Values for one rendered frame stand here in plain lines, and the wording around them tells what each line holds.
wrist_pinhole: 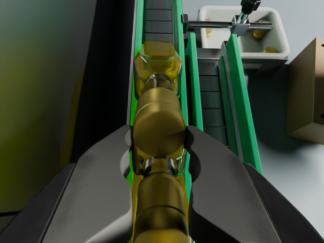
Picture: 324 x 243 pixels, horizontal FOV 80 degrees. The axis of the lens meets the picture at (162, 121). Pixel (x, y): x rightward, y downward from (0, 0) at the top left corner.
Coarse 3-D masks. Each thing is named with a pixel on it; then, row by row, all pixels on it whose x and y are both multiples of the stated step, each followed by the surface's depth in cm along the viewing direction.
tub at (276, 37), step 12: (204, 12) 54; (216, 12) 55; (228, 12) 55; (240, 12) 55; (252, 12) 55; (264, 12) 55; (276, 12) 54; (276, 24) 54; (204, 36) 50; (216, 36) 60; (228, 36) 60; (240, 36) 60; (264, 36) 59; (276, 36) 53; (240, 48) 58; (252, 48) 58; (264, 48) 58; (276, 48) 53; (288, 48) 50
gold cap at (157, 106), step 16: (144, 96) 14; (160, 96) 13; (176, 96) 15; (144, 112) 12; (160, 112) 11; (176, 112) 12; (144, 128) 12; (160, 128) 12; (176, 128) 12; (144, 144) 12; (160, 144) 12; (176, 144) 12
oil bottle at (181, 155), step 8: (184, 120) 21; (136, 152) 17; (176, 152) 17; (184, 152) 18; (136, 160) 18; (144, 160) 17; (176, 160) 18; (184, 160) 18; (136, 168) 18; (176, 168) 18; (184, 168) 19
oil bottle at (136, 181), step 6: (138, 180) 20; (180, 180) 20; (132, 186) 20; (132, 192) 19; (186, 192) 19; (132, 198) 18; (186, 198) 18; (132, 204) 18; (186, 204) 18; (186, 210) 17; (186, 216) 16; (132, 240) 15; (192, 240) 15
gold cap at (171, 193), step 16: (160, 176) 14; (144, 192) 14; (160, 192) 13; (176, 192) 13; (144, 208) 12; (160, 208) 12; (176, 208) 12; (144, 224) 11; (160, 224) 11; (176, 224) 11; (144, 240) 11; (160, 240) 11; (176, 240) 11
